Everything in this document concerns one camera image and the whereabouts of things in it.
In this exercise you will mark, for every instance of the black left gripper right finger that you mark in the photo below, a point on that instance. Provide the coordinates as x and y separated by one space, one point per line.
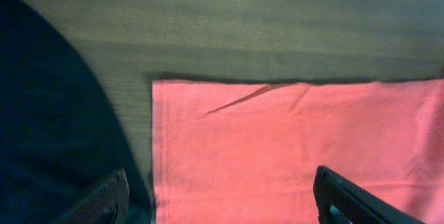
340 201

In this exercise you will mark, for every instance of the black crumpled garment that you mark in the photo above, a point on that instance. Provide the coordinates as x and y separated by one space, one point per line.
59 132

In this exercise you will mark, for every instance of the red t-shirt white print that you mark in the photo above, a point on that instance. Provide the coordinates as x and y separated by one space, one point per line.
249 153

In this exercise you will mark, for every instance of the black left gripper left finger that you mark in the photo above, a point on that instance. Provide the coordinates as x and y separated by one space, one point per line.
106 202

